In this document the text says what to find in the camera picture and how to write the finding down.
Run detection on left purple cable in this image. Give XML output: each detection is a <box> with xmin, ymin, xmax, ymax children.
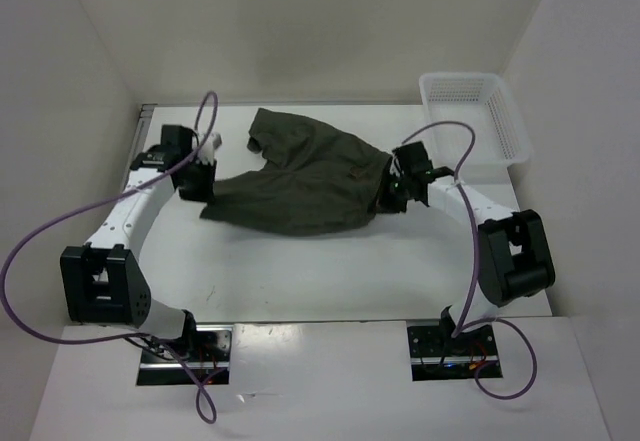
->
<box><xmin>0</xmin><ymin>90</ymin><xmax>221</xmax><ymax>425</ymax></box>

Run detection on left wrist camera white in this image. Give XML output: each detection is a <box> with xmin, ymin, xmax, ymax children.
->
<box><xmin>193</xmin><ymin>131</ymin><xmax>222</xmax><ymax>164</ymax></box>

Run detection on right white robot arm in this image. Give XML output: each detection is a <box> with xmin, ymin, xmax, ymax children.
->
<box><xmin>380</xmin><ymin>142</ymin><xmax>556</xmax><ymax>354</ymax></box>

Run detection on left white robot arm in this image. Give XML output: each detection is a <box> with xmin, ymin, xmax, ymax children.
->
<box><xmin>60</xmin><ymin>125</ymin><xmax>222</xmax><ymax>361</ymax></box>

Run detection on white plastic basket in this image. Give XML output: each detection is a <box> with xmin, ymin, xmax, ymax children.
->
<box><xmin>418</xmin><ymin>72</ymin><xmax>532</xmax><ymax>168</ymax></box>

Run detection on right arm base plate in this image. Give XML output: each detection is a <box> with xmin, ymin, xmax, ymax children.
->
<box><xmin>406</xmin><ymin>320</ymin><xmax>502</xmax><ymax>382</ymax></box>

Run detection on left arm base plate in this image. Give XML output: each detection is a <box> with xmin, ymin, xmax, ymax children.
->
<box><xmin>134</xmin><ymin>324</ymin><xmax>233</xmax><ymax>387</ymax></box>

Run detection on dark olive shorts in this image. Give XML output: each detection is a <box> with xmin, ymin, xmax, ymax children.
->
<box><xmin>200</xmin><ymin>108</ymin><xmax>391</xmax><ymax>236</ymax></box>

